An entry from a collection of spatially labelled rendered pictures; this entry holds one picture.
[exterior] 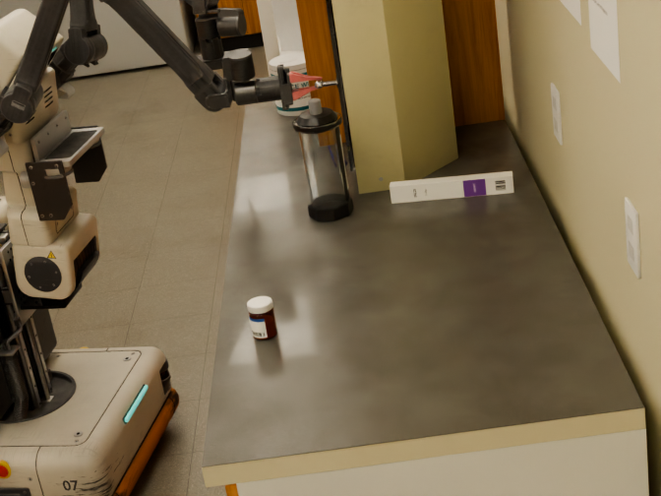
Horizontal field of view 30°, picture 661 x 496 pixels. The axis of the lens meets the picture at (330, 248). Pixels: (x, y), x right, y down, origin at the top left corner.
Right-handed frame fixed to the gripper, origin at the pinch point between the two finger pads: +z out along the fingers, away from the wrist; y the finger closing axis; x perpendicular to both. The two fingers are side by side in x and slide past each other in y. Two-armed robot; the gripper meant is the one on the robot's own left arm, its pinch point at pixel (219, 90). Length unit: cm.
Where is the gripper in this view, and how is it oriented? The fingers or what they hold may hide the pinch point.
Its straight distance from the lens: 328.2
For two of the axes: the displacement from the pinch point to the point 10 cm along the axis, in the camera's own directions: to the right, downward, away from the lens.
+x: -0.2, -4.1, 9.1
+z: 1.5, 9.0, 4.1
